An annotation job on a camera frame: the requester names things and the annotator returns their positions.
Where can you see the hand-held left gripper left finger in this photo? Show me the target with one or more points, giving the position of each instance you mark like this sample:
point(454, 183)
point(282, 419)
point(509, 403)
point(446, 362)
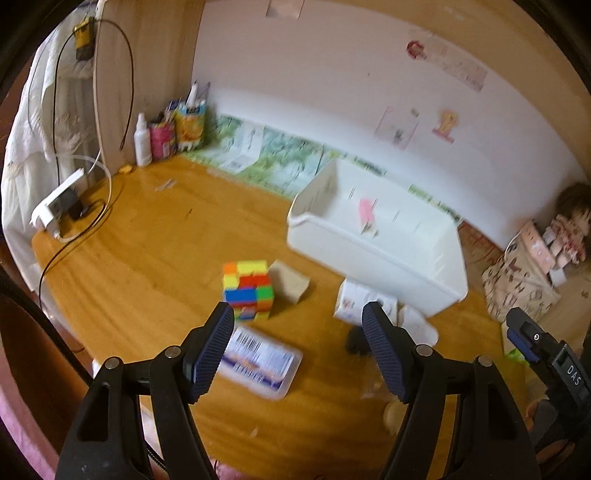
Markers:
point(210, 355)

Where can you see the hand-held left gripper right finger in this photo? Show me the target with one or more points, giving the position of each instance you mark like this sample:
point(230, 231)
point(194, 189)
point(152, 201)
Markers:
point(385, 355)

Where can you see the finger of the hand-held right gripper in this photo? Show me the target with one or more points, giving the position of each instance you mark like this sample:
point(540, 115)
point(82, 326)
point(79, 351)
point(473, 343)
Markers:
point(521, 342)

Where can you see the clear plastic case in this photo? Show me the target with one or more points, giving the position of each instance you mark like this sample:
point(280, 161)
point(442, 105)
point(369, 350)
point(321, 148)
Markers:
point(268, 364)

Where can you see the white small cardboard box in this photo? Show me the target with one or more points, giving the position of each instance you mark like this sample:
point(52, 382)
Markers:
point(355, 300)

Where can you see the multicoloured puzzle cube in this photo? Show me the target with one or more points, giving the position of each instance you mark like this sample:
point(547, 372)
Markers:
point(247, 288)

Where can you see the white plastic storage bin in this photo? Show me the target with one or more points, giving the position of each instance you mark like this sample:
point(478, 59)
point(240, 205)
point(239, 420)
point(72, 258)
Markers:
point(369, 258)

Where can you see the green tissue packet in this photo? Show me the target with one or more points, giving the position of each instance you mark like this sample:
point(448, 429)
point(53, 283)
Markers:
point(513, 355)

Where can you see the black small object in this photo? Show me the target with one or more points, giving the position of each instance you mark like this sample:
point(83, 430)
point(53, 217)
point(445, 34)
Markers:
point(356, 341)

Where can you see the patterned canvas bag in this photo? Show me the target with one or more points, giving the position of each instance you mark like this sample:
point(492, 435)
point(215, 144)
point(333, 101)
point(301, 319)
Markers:
point(515, 286)

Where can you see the pink case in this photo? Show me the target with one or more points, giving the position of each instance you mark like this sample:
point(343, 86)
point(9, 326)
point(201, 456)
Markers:
point(538, 247)

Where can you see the red patterned mat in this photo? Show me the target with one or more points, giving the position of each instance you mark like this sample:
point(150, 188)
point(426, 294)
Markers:
point(480, 242)

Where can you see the beige wedge block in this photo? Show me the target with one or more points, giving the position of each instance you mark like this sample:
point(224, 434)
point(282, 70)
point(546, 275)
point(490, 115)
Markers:
point(288, 279)

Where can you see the brown haired doll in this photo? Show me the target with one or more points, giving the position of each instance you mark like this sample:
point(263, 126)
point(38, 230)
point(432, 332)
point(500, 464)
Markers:
point(570, 221)

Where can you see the black power plug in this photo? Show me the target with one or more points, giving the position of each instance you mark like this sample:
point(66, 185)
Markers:
point(71, 205)

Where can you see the small yellow object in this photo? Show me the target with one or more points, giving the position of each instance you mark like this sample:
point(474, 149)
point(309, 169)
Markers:
point(125, 169)

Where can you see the white paper sheet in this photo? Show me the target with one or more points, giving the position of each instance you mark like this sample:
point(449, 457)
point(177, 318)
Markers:
point(244, 147)

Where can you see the green printed mat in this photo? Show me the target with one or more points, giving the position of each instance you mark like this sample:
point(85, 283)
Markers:
point(286, 157)

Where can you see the white power strip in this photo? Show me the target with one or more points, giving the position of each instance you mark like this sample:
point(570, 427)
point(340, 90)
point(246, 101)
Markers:
point(53, 203)

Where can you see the pink pen holder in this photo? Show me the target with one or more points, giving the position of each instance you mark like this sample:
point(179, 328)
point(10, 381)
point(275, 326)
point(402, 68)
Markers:
point(162, 141)

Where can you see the white squeeze bottle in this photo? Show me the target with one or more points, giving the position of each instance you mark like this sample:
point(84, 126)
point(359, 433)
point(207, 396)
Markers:
point(143, 143)

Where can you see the pink framed drawing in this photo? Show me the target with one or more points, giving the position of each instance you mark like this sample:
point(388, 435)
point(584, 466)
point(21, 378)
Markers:
point(397, 127)

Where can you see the yellow pony sticker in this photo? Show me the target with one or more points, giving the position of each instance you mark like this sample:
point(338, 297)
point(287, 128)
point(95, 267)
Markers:
point(448, 124)

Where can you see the white tube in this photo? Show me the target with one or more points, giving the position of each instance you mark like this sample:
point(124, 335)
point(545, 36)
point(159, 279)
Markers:
point(192, 94)

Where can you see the red sticker paper strip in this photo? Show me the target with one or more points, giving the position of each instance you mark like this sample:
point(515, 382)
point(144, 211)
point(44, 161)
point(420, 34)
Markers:
point(461, 69)

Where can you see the white lace curtain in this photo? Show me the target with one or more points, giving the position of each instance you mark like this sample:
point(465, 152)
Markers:
point(27, 138)

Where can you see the yellow black device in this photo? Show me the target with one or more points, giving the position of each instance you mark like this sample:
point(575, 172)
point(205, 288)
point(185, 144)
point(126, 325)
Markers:
point(84, 39)

